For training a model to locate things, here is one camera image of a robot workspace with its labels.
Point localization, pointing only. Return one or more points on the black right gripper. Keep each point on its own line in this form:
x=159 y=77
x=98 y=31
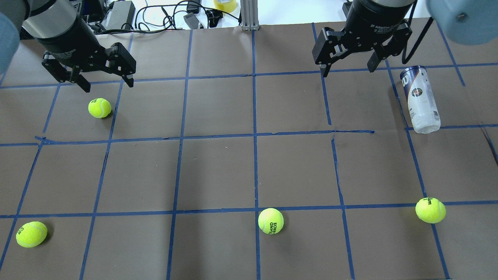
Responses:
x=374 y=21

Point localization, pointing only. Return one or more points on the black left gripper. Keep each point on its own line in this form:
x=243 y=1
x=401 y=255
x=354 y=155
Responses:
x=74 y=43

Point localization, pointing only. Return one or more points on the white blue tennis ball can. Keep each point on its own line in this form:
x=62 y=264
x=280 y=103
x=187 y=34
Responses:
x=423 y=110

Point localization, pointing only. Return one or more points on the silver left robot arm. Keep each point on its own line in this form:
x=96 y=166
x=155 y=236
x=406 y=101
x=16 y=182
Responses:
x=13 y=13

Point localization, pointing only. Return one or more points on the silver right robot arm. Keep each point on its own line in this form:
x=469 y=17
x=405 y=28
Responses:
x=466 y=22

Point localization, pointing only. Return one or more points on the tennis ball near left gripper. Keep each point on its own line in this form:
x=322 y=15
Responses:
x=99 y=108

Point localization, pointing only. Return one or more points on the Wilson tennis ball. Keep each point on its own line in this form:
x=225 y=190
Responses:
x=430 y=210

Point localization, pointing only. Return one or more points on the tennis ball Roland Garros corner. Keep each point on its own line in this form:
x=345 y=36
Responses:
x=31 y=234

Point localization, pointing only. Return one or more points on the tennis ball Roland Garros centre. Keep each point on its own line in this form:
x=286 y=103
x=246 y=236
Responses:
x=271 y=221

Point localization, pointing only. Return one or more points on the grey power adapter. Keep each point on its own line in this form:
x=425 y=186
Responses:
x=120 y=15

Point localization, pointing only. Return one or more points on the yellow tape roll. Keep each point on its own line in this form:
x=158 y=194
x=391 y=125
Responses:
x=225 y=5

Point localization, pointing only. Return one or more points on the aluminium frame post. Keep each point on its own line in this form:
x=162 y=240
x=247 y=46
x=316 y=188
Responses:
x=249 y=15

